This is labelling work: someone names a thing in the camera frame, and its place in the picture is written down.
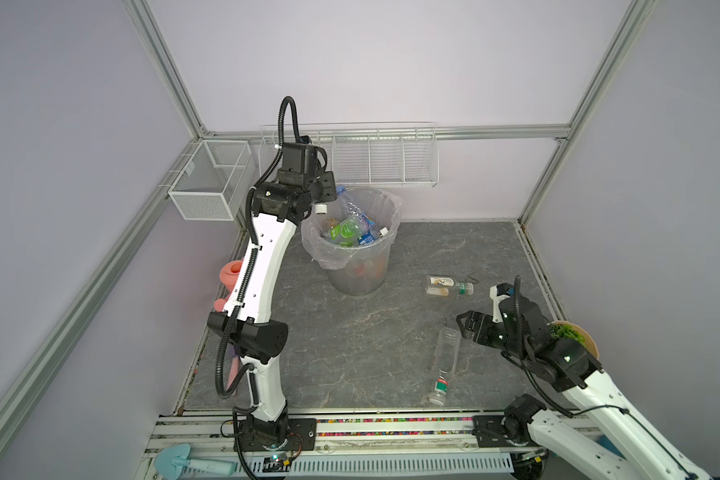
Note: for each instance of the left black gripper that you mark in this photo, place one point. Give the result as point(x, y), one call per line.
point(329, 182)

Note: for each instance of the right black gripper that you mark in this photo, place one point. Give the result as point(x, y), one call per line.
point(480, 334)

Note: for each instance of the bird label tea bottle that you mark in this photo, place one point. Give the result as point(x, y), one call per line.
point(443, 286)

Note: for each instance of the lime green label bottle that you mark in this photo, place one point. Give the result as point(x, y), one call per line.
point(348, 232)

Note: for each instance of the blue cartoon label water bottle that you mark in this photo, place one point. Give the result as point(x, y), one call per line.
point(351, 209)

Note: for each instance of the orange NFC juice bottle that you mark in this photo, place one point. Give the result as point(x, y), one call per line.
point(372, 271)

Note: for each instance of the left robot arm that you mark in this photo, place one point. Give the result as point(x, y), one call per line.
point(272, 213)

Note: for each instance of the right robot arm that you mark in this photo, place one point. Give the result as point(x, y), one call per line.
point(577, 412)

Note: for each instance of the clear plastic bin liner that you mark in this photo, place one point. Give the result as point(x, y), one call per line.
point(382, 207)

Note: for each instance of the grey mesh waste bin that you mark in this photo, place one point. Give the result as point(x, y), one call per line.
point(346, 282)

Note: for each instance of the tall clear bottle green-red cap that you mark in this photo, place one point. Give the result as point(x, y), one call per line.
point(445, 360)

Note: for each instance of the potted green plant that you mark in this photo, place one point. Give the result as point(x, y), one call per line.
point(564, 329)

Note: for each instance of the small white mesh basket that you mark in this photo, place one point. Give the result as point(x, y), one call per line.
point(213, 182)

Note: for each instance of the pink watering can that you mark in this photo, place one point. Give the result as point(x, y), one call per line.
point(228, 277)

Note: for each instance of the teal toy shovel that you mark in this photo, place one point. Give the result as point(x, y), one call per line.
point(174, 461)

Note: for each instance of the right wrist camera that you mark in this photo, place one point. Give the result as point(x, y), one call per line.
point(497, 294)

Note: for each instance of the long white wire shelf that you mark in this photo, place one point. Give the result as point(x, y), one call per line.
point(386, 154)

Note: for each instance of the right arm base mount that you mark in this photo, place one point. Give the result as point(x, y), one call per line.
point(493, 431)

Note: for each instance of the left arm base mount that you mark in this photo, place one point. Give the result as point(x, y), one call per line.
point(292, 434)

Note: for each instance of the purple spoon pink handle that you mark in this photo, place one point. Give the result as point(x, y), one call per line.
point(233, 361)

